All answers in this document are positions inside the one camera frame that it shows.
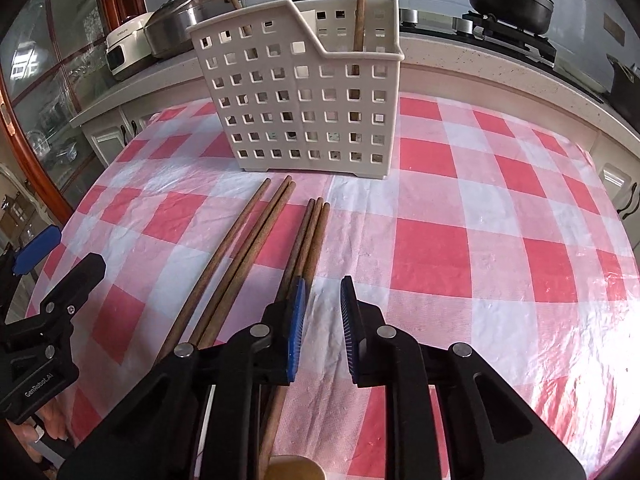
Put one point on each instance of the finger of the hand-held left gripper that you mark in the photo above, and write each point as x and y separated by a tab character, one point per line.
37	250
80	275

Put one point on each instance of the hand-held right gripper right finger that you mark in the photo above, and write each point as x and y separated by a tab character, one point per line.
348	330

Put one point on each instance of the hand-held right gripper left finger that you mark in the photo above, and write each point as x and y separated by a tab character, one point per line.
297	330

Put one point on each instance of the white perforated utensil basket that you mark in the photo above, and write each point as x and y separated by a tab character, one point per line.
250	110

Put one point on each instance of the person's left hand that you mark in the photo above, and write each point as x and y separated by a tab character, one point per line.
52	420

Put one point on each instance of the red white checkered tablecloth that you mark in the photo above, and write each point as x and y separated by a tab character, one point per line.
450	260

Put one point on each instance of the white cabinet door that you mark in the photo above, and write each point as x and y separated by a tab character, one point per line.
612	180
107	142

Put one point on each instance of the wooden spoon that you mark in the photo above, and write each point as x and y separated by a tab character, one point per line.
295	467

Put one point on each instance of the wooden framed glass door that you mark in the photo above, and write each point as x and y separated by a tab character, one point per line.
50	85

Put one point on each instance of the white electric cooker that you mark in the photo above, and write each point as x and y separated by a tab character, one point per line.
125	45

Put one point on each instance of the silver pressure cooker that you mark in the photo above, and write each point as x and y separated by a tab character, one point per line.
170	27

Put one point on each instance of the black glass cooktop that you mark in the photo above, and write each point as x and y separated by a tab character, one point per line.
432	30

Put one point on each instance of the silver stove knob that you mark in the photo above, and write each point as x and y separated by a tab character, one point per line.
465	25
410	16

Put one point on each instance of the black burner grate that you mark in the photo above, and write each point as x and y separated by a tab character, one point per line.
525	42

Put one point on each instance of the black lidded pot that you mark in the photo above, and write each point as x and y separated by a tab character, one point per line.
510	2

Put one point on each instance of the dark metal pot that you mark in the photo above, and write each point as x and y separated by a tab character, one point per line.
627	82

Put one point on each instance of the brown wall socket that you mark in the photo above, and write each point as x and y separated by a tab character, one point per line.
614	29

